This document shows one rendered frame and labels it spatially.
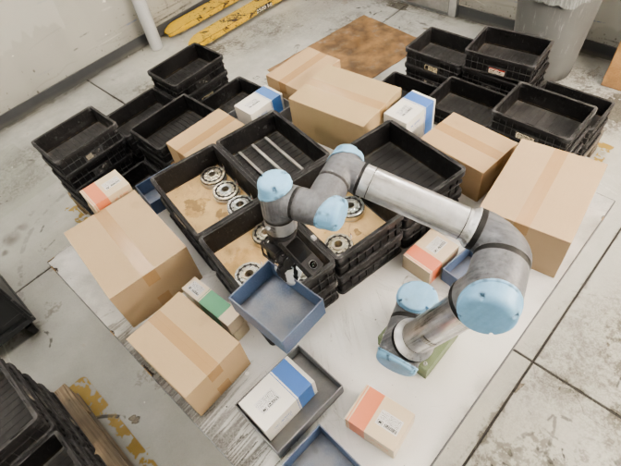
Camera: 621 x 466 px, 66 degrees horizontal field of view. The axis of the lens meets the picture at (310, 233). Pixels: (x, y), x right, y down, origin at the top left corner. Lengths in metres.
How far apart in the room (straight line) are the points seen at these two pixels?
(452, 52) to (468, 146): 1.53
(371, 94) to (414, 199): 1.18
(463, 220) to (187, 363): 0.91
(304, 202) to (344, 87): 1.30
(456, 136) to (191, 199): 1.08
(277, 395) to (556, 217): 1.05
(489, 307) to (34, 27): 4.08
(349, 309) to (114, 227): 0.91
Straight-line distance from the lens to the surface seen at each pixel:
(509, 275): 0.99
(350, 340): 1.63
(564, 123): 2.79
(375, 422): 1.46
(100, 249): 1.86
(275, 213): 1.03
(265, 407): 1.48
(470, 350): 1.64
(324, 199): 0.98
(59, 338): 2.93
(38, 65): 4.60
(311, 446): 1.52
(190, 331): 1.58
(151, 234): 1.81
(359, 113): 2.08
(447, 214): 1.05
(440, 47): 3.49
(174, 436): 2.42
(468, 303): 0.98
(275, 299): 1.31
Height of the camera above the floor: 2.17
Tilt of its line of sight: 51 degrees down
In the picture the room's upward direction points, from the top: 11 degrees counter-clockwise
